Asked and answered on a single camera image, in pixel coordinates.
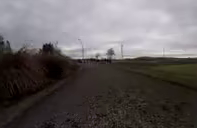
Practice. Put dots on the curved street lamp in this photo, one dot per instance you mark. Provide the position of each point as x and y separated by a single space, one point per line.
82 52

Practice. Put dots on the dark grey gravel path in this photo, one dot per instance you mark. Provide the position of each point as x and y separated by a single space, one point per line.
96 90

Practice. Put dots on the dry brown bushes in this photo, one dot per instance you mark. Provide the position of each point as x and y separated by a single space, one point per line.
16 75

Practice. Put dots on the dark bush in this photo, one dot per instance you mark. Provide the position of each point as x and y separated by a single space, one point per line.
48 48

